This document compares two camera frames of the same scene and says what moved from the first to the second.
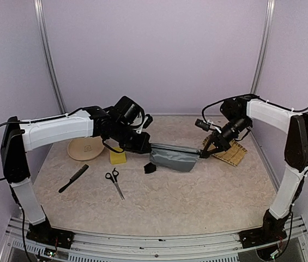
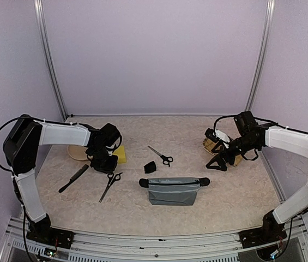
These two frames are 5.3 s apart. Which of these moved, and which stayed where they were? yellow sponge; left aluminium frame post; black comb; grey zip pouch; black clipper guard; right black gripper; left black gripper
Moved: grey zip pouch; right black gripper; left black gripper
Stayed: yellow sponge; black comb; left aluminium frame post; black clipper guard
